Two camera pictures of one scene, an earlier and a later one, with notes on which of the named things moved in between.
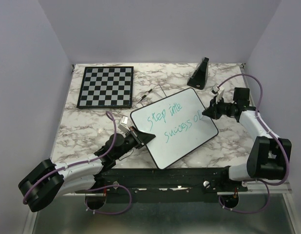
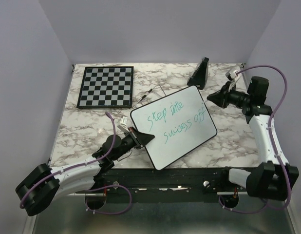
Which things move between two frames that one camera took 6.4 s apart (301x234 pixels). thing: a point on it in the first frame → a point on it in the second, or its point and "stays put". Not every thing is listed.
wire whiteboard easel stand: [149, 91] stays put
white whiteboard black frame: [177, 122] stays put
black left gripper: [140, 137] stays put
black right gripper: [210, 111] → [221, 98]
